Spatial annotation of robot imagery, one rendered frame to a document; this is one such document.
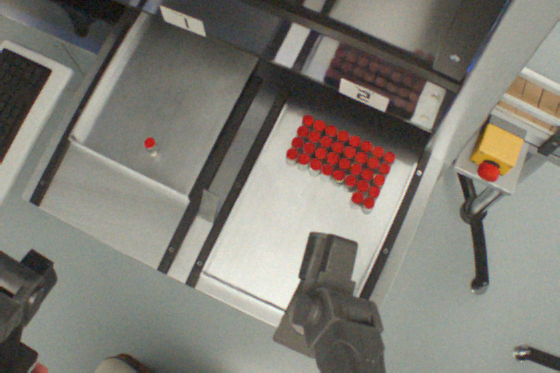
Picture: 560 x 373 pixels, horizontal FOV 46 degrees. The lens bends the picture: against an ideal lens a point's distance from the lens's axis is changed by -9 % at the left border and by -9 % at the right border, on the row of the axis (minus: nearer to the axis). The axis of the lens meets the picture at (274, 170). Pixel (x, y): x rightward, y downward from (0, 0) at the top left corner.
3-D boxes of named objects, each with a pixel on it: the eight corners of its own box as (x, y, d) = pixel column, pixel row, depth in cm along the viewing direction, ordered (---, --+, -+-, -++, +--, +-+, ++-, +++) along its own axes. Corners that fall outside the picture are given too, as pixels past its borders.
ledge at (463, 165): (475, 106, 134) (477, 103, 132) (531, 134, 132) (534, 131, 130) (451, 169, 130) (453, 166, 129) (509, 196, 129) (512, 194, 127)
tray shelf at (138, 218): (137, -5, 141) (135, -9, 140) (455, 128, 133) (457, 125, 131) (23, 199, 131) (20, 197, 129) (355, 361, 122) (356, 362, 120)
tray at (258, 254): (285, 110, 132) (285, 103, 129) (414, 168, 129) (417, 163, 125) (202, 277, 124) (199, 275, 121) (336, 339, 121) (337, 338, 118)
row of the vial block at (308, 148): (294, 142, 130) (294, 134, 126) (384, 183, 128) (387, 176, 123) (288, 152, 130) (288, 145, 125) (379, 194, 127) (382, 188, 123)
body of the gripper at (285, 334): (347, 293, 95) (352, 289, 88) (314, 359, 93) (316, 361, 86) (304, 273, 96) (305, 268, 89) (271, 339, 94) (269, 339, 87)
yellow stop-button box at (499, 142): (481, 126, 122) (491, 112, 115) (515, 142, 121) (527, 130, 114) (468, 162, 121) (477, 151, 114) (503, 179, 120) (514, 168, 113)
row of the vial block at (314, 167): (288, 152, 130) (288, 145, 125) (379, 194, 127) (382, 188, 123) (283, 163, 129) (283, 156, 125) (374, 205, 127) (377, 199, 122)
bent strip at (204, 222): (207, 196, 128) (204, 188, 123) (222, 203, 128) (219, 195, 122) (173, 266, 125) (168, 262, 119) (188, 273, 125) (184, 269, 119)
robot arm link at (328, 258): (307, 325, 75) (373, 341, 78) (333, 223, 77) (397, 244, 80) (264, 317, 86) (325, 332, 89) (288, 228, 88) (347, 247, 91)
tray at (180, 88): (155, -2, 139) (152, -10, 136) (271, 43, 136) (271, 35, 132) (72, 144, 131) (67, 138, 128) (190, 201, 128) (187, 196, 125)
